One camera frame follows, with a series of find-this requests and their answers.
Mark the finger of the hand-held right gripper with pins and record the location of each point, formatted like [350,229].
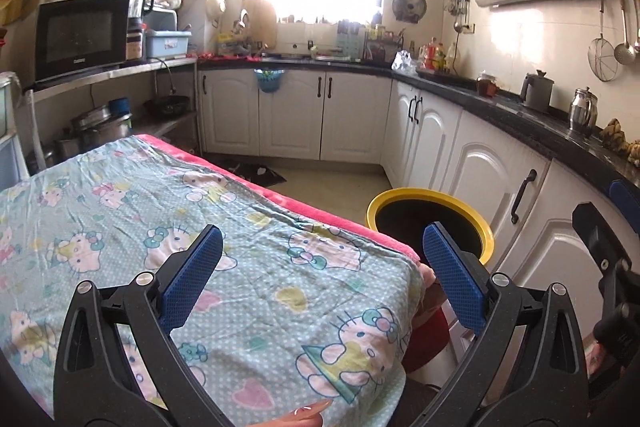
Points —
[625,204]
[595,232]

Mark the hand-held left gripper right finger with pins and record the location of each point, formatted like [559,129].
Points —
[452,279]

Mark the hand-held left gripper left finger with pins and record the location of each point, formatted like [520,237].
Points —
[192,279]

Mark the yellow rim trash bin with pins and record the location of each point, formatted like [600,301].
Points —
[425,194]

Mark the person's right hand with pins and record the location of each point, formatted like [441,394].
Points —
[596,357]

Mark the person's left hand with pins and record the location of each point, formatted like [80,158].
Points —
[300,416]

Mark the teal cat print blanket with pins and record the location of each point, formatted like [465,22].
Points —
[250,287]

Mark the red stool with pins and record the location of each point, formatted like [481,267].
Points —
[425,342]

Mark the ginger roots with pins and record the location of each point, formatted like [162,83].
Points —
[614,134]

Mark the shiny steel jug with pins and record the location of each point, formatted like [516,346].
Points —
[582,112]

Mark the pink fleece blanket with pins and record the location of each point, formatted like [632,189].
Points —
[280,201]

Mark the black floor mat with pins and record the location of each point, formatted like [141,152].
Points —
[255,174]

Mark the grey metal kettle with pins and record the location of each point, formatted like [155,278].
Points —
[537,94]

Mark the steel ladle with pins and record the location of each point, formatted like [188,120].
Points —
[625,52]

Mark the black wok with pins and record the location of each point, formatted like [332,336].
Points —
[167,106]

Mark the steel cooking pot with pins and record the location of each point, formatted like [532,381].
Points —
[100,129]

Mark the glass jar dark contents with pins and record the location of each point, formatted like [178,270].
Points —
[486,86]

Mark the blue round container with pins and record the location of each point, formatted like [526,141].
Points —
[120,106]

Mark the blue hanging bin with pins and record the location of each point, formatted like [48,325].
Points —
[270,82]

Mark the clear bag on counter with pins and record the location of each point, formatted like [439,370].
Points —
[404,63]

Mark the group of condiment bottles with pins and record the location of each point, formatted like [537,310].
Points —
[437,57]

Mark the red dish cloth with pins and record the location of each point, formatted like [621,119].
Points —
[207,56]

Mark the metal shelf rack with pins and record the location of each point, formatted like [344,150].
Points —
[100,74]

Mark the plastic drawer unit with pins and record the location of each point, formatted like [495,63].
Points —
[10,132]

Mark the blue dish drainer box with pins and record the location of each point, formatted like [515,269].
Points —
[167,42]

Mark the hanging utensil rack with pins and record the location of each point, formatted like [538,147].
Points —
[459,7]

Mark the chrome faucet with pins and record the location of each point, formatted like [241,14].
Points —
[244,24]

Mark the teal drawer organiser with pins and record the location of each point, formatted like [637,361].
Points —
[350,39]

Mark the light wooden cutting board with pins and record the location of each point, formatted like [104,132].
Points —
[260,24]

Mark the black microwave oven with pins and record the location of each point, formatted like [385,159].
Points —
[80,39]

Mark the white wall socket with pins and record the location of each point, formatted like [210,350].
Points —
[468,29]

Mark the white round wall hanger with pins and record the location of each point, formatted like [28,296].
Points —
[216,9]

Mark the round grey wall fan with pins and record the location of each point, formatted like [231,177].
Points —
[409,7]

